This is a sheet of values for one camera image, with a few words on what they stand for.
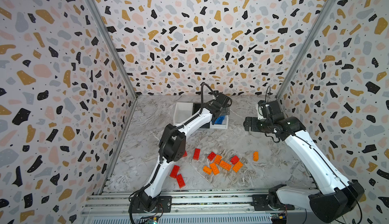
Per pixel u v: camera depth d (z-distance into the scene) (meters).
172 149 0.56
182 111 1.08
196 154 0.90
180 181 0.80
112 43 0.90
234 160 0.89
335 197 0.37
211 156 0.89
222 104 0.75
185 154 0.90
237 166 0.86
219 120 1.04
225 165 0.86
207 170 0.83
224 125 1.01
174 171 0.82
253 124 0.68
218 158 0.90
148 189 0.62
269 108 0.57
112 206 0.75
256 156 0.90
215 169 0.85
